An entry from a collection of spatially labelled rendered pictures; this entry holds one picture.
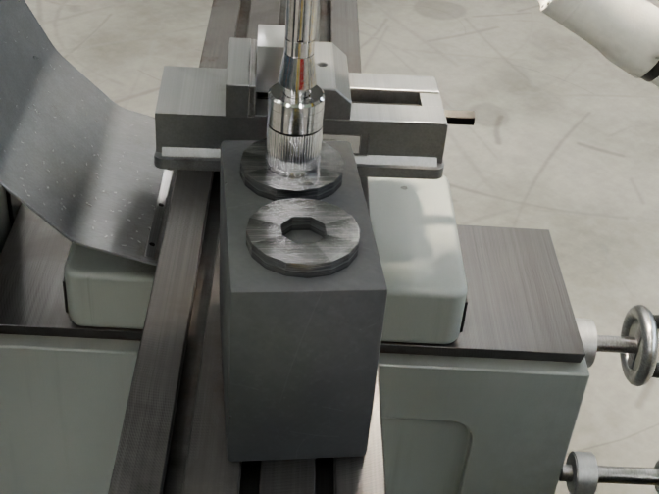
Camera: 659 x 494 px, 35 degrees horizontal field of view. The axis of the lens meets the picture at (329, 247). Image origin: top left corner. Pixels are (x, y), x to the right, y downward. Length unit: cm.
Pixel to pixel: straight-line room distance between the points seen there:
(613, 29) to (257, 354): 54
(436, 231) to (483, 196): 162
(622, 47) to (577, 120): 233
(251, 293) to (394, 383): 60
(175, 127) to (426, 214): 37
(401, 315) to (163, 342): 38
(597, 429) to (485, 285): 96
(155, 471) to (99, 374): 49
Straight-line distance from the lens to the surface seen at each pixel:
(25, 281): 143
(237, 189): 89
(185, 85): 130
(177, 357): 100
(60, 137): 134
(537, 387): 139
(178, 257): 112
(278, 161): 88
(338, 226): 83
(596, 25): 114
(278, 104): 85
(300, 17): 83
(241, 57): 127
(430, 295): 128
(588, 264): 282
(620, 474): 154
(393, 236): 136
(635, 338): 157
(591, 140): 337
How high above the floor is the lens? 161
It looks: 36 degrees down
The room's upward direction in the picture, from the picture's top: 5 degrees clockwise
